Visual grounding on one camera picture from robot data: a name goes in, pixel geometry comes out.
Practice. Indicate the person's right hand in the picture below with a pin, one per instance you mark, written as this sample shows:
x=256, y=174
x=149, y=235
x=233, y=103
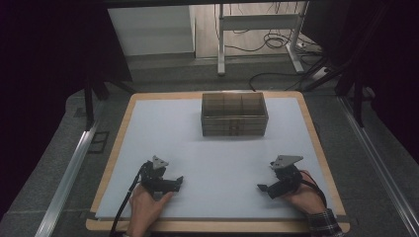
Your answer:
x=306, y=197

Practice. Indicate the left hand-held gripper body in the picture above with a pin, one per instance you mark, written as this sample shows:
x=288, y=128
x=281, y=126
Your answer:
x=154, y=176

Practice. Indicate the brown transparent drawer box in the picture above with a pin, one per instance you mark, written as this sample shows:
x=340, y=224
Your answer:
x=234, y=115

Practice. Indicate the white power strip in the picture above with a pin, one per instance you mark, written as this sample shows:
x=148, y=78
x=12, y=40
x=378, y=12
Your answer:
x=320, y=74

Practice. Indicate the black stand legs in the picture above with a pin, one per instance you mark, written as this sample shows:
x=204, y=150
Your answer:
x=95, y=92
x=352, y=89

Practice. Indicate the aluminium floor rail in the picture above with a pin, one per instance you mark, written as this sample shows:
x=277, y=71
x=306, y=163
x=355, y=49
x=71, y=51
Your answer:
x=66, y=184
x=378, y=164

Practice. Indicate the white metal desk frame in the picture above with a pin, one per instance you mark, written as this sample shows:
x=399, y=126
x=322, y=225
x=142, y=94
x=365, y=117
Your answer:
x=260, y=22

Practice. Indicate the dark curtain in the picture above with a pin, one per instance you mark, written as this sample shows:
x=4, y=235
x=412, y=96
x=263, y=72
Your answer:
x=388, y=65
x=42, y=65

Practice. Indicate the person's left hand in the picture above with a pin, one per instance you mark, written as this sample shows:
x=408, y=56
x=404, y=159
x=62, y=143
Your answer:
x=145, y=207

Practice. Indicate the white cabinet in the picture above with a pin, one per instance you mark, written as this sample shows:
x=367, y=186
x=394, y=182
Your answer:
x=151, y=29

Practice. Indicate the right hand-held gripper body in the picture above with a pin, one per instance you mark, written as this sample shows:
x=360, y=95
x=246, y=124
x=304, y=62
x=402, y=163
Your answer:
x=286, y=179

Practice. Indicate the white table mat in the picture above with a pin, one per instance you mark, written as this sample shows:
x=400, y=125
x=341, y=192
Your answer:
x=217, y=164

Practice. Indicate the black floor frame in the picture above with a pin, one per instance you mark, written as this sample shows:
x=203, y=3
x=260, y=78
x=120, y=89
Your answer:
x=98, y=142

